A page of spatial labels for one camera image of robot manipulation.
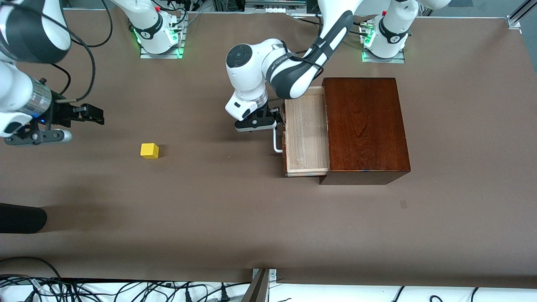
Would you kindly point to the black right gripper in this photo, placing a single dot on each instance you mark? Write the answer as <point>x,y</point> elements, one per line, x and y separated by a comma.
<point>63,113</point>

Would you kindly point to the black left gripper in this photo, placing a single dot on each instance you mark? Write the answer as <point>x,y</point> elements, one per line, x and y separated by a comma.
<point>267,112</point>

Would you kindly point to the light wood drawer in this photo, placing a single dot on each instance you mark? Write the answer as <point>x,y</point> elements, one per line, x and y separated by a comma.
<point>306,134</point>

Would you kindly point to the yellow cube block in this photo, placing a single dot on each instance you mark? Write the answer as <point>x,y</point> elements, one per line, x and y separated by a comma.
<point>149,151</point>

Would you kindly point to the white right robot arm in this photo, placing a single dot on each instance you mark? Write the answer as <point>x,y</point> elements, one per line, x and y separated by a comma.
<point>16,92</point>

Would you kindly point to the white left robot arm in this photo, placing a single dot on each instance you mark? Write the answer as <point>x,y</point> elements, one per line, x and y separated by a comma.
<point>293,71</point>

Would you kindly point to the dark brown wooden cabinet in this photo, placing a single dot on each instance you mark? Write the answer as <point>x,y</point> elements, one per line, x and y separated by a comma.
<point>365,126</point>

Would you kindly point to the white power strip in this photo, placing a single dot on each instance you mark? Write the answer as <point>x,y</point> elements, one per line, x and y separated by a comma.
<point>275,5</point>

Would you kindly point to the brown paper table cover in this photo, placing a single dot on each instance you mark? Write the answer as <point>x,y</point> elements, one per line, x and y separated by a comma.
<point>209,209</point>

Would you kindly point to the black ribbed foam cylinder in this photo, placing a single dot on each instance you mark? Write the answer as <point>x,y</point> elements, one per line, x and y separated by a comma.
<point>21,218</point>

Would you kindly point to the aluminium profile beam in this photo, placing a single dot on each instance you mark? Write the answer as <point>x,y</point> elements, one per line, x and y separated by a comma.
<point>256,289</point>

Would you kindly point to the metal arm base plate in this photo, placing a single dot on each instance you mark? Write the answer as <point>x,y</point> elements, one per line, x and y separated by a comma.
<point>144,53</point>
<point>398,60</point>

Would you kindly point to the aluminium frame corner bracket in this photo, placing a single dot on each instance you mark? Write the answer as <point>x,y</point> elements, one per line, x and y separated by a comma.
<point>514,22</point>

